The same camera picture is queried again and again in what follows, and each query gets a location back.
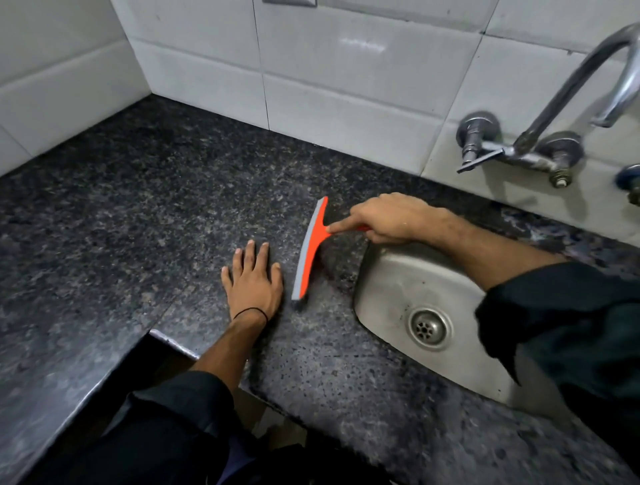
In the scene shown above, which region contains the person's right hand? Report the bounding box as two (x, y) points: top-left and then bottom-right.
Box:
(327, 193), (453, 245)

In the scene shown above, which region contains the person's left hand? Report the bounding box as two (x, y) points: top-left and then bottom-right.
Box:
(221, 240), (284, 322)

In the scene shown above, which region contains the orange squeegee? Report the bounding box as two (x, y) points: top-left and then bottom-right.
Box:
(291, 196), (372, 302)

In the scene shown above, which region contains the person's right forearm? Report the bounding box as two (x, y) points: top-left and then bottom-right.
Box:
(440, 212), (568, 293)

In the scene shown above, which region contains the person's left forearm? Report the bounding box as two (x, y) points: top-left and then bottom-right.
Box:
(190, 310), (268, 395)

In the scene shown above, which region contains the black wrist thread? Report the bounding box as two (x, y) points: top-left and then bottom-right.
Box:
(232, 307), (270, 324)

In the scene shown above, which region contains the sink drain strainer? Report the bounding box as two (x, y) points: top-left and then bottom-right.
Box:
(407, 306), (452, 350)

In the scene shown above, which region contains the person's black clothing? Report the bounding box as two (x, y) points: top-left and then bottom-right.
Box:
(30, 372), (391, 485)

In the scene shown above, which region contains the steel sink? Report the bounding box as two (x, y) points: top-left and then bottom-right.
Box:
(353, 241), (581, 425)

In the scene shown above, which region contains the chrome tap valve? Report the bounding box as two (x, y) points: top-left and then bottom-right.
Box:
(615, 164), (640, 207)

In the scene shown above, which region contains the chrome wall tap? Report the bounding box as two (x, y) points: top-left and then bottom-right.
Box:
(455, 22), (640, 190)

